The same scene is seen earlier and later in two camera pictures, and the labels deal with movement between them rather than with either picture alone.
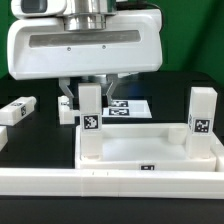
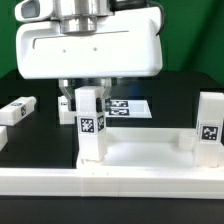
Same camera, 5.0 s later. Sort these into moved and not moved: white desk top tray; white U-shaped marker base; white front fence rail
Moved: white desk top tray
Not moved: white U-shaped marker base; white front fence rail
